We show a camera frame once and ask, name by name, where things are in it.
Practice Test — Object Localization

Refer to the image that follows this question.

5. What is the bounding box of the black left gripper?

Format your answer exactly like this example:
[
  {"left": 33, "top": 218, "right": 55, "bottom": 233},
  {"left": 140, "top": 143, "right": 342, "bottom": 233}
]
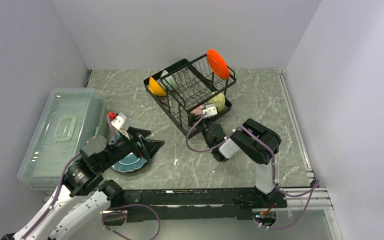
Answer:
[{"left": 98, "top": 125, "right": 165, "bottom": 172}]

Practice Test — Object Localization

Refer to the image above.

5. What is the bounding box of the teal scalloped plate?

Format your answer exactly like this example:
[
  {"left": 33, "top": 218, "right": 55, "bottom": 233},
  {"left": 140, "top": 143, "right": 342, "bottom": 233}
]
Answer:
[{"left": 111, "top": 153, "right": 148, "bottom": 173}]

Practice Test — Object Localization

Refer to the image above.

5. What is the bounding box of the pale yellow mug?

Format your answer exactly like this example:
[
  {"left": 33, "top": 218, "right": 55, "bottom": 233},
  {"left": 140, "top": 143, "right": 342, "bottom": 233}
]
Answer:
[{"left": 208, "top": 92, "right": 226, "bottom": 112}]

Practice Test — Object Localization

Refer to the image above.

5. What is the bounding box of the black wire dish rack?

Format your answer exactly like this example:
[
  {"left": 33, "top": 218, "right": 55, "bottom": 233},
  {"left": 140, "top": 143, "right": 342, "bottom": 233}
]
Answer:
[{"left": 143, "top": 54, "right": 237, "bottom": 135}]

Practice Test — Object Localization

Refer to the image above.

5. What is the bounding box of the yellow ribbed bowl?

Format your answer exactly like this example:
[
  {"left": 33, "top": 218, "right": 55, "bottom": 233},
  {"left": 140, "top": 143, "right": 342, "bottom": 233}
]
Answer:
[{"left": 148, "top": 76, "right": 167, "bottom": 97}]

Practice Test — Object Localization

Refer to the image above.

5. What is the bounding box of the light green ceramic bowl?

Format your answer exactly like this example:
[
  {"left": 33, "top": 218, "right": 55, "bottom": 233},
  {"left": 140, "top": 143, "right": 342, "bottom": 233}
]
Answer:
[{"left": 160, "top": 70, "right": 179, "bottom": 91}]

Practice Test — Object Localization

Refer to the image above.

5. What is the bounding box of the orange plate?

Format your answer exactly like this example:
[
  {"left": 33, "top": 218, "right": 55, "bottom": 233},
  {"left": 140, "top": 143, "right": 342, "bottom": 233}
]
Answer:
[{"left": 206, "top": 49, "right": 230, "bottom": 80}]

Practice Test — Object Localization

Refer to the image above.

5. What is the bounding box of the pink mug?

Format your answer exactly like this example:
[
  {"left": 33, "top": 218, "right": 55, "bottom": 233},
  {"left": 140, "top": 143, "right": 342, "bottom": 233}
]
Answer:
[{"left": 190, "top": 105, "right": 205, "bottom": 116}]

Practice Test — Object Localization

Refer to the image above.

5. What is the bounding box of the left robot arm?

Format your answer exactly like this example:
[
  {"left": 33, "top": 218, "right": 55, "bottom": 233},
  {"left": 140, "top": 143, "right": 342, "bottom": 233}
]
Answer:
[{"left": 3, "top": 127, "right": 165, "bottom": 240}]

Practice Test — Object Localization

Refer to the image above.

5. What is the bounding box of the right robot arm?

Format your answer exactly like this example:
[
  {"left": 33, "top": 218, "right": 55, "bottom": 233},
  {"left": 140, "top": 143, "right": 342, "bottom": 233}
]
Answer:
[{"left": 201, "top": 118, "right": 282, "bottom": 208}]

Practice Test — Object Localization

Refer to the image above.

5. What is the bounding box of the clear plastic storage box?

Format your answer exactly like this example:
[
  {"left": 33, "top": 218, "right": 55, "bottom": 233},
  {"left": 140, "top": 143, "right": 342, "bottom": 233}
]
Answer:
[{"left": 17, "top": 87, "right": 108, "bottom": 191}]

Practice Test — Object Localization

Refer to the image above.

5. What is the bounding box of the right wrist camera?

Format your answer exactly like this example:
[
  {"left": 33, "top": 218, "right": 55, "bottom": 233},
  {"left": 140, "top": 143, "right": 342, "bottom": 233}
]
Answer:
[{"left": 201, "top": 103, "right": 218, "bottom": 118}]

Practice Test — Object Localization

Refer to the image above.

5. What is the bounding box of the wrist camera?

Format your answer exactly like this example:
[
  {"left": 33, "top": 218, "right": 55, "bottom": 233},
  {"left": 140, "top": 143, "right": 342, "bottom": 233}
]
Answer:
[
  {"left": 107, "top": 112, "right": 133, "bottom": 139},
  {"left": 201, "top": 103, "right": 218, "bottom": 118}
]

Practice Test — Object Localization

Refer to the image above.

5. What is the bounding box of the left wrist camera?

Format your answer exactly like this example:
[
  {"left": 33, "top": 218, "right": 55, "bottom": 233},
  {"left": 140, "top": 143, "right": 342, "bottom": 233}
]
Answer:
[{"left": 107, "top": 112, "right": 133, "bottom": 139}]

